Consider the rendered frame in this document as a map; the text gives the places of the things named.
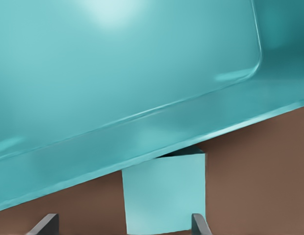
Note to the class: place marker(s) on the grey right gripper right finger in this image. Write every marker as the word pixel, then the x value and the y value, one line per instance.
pixel 199 224

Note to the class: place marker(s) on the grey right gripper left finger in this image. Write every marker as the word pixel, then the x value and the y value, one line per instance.
pixel 46 225

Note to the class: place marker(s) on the light blue cube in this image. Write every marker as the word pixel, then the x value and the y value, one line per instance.
pixel 164 193

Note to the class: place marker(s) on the teal plastic tray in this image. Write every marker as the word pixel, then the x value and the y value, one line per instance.
pixel 117 73

